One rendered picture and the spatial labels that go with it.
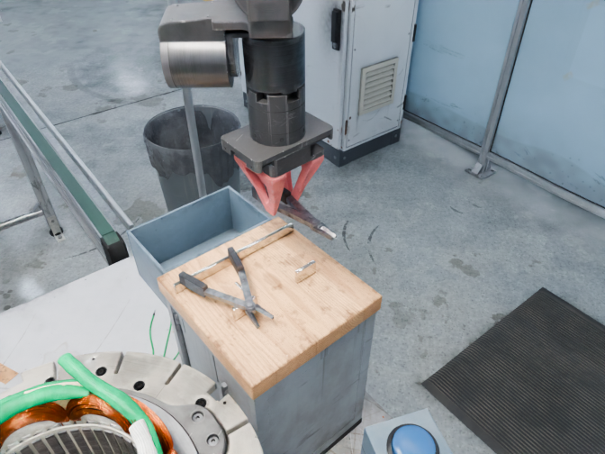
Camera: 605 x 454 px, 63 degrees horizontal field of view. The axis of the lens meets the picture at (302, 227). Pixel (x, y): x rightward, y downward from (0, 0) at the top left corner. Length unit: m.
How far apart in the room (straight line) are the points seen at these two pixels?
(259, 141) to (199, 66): 0.09
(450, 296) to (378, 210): 0.62
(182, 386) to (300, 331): 0.14
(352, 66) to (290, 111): 2.08
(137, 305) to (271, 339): 0.50
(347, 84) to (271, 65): 2.12
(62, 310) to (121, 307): 0.11
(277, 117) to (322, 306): 0.22
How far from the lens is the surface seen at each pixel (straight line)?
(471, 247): 2.38
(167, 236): 0.75
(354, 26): 2.49
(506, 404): 1.86
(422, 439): 0.52
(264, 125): 0.49
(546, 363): 2.01
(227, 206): 0.78
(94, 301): 1.05
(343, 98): 2.61
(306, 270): 0.60
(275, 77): 0.46
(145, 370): 0.51
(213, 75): 0.47
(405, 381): 1.83
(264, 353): 0.54
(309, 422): 0.68
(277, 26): 0.43
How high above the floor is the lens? 1.50
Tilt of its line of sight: 39 degrees down
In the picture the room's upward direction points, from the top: straight up
